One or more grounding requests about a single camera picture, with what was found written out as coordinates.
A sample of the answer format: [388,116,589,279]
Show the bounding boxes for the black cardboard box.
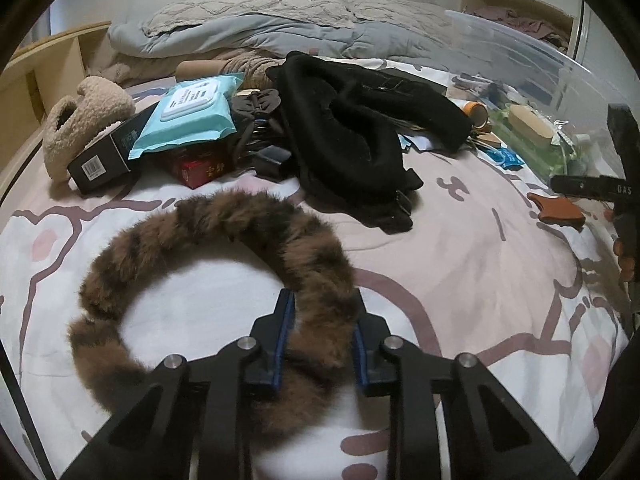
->
[67,105,166,195]

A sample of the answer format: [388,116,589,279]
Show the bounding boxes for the black padded cloth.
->
[265,51,473,233]

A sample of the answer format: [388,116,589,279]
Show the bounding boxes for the beige blanket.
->
[85,50,281,86]

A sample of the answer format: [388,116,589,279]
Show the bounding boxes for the pile of pink clothes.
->
[472,5,571,48]

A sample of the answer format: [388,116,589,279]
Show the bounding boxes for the cardboard tube with twine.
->
[175,55,283,92]

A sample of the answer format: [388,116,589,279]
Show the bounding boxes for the red box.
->
[167,142,236,190]

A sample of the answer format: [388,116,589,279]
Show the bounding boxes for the beige quilted pillow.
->
[142,0,351,38]
[345,0,466,31]

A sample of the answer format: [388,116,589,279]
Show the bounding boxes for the wooden brush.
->
[506,106,557,147]

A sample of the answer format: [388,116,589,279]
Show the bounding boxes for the blue packet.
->
[492,147,523,168]

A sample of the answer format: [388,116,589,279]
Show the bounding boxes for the black gloves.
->
[230,87,281,126]

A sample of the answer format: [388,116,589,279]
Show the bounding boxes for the orange roll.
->
[461,101,488,127]

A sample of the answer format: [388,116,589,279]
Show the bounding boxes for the clear plastic storage bin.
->
[442,9,640,196]

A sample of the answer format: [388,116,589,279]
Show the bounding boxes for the person's right hand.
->
[604,207,638,285]

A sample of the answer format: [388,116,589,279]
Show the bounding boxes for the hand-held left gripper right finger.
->
[350,290,581,480]

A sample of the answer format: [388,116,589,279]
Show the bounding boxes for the brown furry headband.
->
[67,191,361,436]

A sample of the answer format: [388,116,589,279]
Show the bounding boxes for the green plastic pack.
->
[487,105,596,186]

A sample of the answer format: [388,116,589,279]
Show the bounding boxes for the wall closet alcove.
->
[460,0,576,53]

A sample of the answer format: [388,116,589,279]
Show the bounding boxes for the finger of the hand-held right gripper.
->
[550,174,623,197]

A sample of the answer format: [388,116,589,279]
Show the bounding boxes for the brown leather piece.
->
[527,191,586,231]

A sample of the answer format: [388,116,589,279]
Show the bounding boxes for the blue wet wipes pack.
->
[129,76,245,161]

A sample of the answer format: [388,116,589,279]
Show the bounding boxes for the wooden shelf unit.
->
[0,21,113,131]

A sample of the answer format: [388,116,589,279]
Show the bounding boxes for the beige fluffy slipper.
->
[42,76,137,183]

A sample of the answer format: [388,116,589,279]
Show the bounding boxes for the grey-blue duvet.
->
[107,12,451,58]

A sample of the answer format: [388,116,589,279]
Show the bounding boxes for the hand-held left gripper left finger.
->
[60,289,296,480]

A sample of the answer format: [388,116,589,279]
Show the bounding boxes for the small black box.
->
[250,146,292,181]

